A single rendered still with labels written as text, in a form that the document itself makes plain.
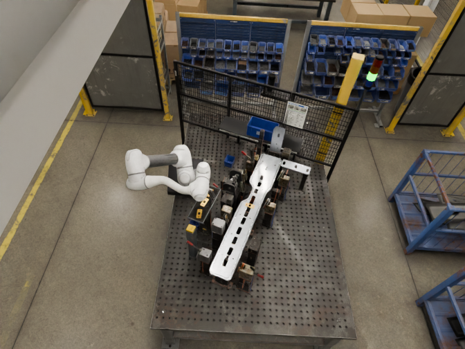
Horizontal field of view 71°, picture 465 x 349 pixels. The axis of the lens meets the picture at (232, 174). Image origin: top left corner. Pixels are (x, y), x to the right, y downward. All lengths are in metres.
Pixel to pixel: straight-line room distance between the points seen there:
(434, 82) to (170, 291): 4.31
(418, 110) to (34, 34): 5.47
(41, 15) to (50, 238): 4.06
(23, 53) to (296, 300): 2.80
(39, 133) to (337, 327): 2.81
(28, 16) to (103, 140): 4.84
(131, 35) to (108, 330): 3.36
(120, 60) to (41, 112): 4.55
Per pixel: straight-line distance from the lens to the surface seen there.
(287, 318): 2.87
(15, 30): 0.26
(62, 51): 0.32
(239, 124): 3.58
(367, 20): 5.61
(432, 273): 4.42
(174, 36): 5.78
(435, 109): 5.73
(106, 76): 5.05
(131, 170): 2.62
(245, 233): 2.77
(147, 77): 4.86
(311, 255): 3.14
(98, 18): 0.40
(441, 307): 4.07
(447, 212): 3.71
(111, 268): 3.88
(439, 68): 5.23
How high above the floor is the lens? 3.41
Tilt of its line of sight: 51 degrees down
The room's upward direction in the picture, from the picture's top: 4 degrees clockwise
